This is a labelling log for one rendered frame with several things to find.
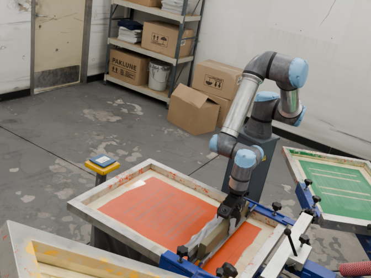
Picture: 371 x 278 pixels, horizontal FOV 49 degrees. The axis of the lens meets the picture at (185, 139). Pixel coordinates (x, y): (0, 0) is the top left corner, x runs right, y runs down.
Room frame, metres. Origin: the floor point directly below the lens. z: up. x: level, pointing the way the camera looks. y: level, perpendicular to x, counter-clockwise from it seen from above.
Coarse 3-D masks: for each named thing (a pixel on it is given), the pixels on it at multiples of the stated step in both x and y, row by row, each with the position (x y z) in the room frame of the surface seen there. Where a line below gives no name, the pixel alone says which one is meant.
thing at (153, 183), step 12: (156, 180) 1.75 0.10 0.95; (132, 192) 1.60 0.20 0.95; (144, 192) 1.62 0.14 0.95; (180, 192) 1.68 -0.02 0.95; (204, 204) 1.61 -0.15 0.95; (204, 216) 1.52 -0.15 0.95; (240, 228) 1.48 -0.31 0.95; (252, 228) 1.49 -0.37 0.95; (228, 240) 1.38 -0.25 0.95; (240, 240) 1.39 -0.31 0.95; (252, 240) 1.41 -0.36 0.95
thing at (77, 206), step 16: (128, 176) 1.68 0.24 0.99; (176, 176) 1.78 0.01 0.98; (96, 192) 1.49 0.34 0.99; (208, 192) 1.69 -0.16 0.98; (80, 208) 1.35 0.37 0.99; (96, 224) 1.31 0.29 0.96; (112, 224) 1.29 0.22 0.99; (272, 224) 1.54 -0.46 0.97; (288, 224) 1.53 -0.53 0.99; (128, 240) 1.23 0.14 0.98; (144, 240) 1.23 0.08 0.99; (272, 240) 1.38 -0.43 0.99; (160, 256) 1.16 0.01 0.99; (256, 256) 1.26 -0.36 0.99; (256, 272) 1.20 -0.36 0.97
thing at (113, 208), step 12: (108, 204) 1.47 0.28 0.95; (120, 204) 1.49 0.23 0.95; (132, 204) 1.50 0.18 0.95; (120, 216) 1.40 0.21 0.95; (132, 228) 1.34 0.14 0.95; (144, 228) 1.35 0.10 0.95; (192, 228) 1.41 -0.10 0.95; (156, 240) 1.29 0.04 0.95; (168, 240) 1.30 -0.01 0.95; (180, 240) 1.32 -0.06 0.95; (216, 252) 1.29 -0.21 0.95; (228, 252) 1.30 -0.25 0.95; (240, 252) 1.32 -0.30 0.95; (216, 264) 1.22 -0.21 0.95
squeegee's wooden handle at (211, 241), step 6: (246, 204) 1.52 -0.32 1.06; (240, 210) 1.46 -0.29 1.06; (246, 210) 1.53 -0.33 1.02; (222, 222) 1.35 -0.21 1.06; (228, 222) 1.35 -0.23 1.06; (216, 228) 1.30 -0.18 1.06; (222, 228) 1.31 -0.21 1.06; (228, 228) 1.36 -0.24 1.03; (210, 234) 1.25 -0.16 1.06; (216, 234) 1.26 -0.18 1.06; (222, 234) 1.31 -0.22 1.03; (204, 240) 1.21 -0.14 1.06; (210, 240) 1.22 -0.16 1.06; (216, 240) 1.26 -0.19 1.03; (204, 246) 1.18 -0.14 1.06; (210, 246) 1.22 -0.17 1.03; (198, 252) 1.19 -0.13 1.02; (204, 252) 1.18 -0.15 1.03; (198, 258) 1.19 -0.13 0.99
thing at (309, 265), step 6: (306, 264) 1.21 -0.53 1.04; (312, 264) 1.22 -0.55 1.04; (318, 264) 1.22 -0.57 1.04; (288, 270) 1.21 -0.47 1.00; (306, 270) 1.18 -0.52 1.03; (312, 270) 1.18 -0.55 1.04; (318, 270) 1.19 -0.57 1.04; (324, 270) 1.19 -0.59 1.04; (330, 270) 1.20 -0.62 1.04; (300, 276) 1.19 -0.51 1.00; (312, 276) 1.17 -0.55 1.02; (318, 276) 1.16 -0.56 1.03; (324, 276) 1.16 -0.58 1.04; (330, 276) 1.17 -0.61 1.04
